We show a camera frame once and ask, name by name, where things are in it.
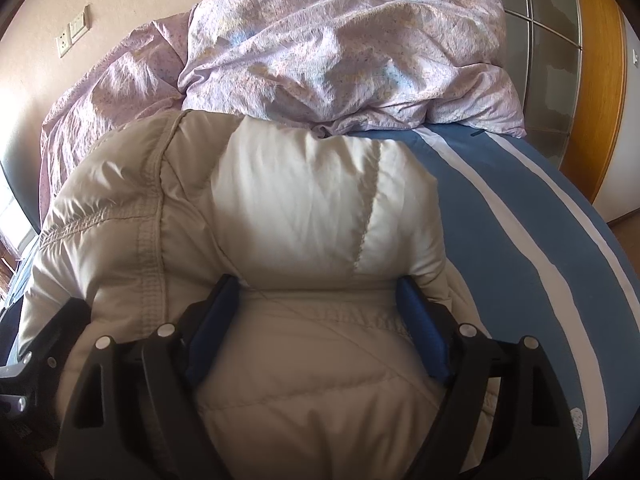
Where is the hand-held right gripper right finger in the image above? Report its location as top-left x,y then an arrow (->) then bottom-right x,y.
395,276 -> 585,480

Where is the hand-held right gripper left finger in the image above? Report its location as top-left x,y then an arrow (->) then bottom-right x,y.
53,274 -> 242,480

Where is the beige down jacket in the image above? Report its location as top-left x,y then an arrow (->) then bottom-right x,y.
10,109 -> 503,480

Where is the blue striped bed sheet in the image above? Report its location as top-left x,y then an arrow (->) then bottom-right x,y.
2,124 -> 640,480

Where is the dark grey headboard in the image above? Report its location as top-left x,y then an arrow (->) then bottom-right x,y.
0,142 -> 45,237

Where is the wooden wardrobe with glass doors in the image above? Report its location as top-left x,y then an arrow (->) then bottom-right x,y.
452,0 -> 640,227

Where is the lilac floral duvet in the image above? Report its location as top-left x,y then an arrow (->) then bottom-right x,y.
39,0 -> 529,213

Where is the white wall switch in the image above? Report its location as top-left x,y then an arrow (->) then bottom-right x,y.
67,4 -> 94,44

